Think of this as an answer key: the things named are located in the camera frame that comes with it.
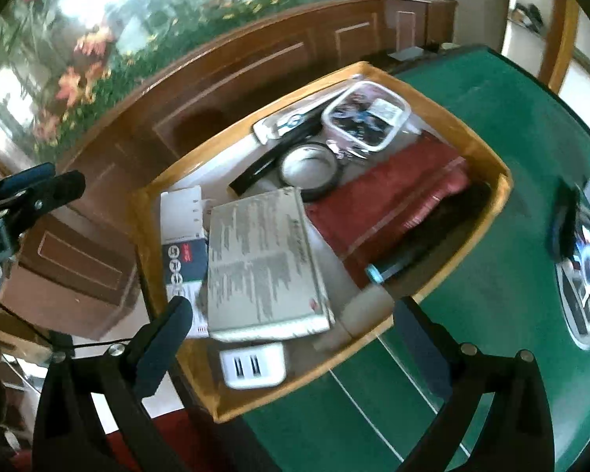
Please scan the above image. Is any clear plastic container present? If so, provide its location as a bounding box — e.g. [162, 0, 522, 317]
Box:
[322, 81, 409, 153]

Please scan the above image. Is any tape roll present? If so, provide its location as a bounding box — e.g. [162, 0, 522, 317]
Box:
[278, 142, 345, 202]

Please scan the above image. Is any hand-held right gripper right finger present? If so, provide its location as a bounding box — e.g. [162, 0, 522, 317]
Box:
[391, 297, 554, 472]

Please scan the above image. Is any white text carton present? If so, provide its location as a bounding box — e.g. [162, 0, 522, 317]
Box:
[205, 187, 336, 342]

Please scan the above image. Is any red cloth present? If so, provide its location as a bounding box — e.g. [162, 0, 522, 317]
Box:
[103, 406, 227, 472]

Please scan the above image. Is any flower wall poster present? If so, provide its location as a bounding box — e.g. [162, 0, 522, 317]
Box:
[0, 0, 374, 158]

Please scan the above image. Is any long white barcode box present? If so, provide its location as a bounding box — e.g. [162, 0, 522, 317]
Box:
[252, 103, 335, 146]

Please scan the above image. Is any red snack packet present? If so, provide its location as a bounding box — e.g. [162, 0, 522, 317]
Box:
[305, 138, 473, 288]

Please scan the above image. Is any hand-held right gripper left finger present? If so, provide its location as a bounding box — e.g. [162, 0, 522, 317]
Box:
[32, 295, 195, 472]

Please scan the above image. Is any white cardboard box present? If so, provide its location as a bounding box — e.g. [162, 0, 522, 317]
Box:
[160, 186, 214, 340]

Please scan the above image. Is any black marker light cap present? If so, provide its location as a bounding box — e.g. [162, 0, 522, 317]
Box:
[364, 184, 490, 286]

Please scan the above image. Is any brown cardboard box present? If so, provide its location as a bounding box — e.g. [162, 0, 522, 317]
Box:
[130, 61, 514, 424]

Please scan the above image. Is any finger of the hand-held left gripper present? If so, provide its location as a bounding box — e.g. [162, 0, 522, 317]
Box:
[0, 162, 87, 229]

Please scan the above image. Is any wooden cabinet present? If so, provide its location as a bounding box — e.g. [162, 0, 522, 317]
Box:
[0, 0, 458, 340]

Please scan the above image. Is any black marker red cap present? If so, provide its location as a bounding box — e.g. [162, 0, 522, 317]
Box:
[227, 120, 325, 197]

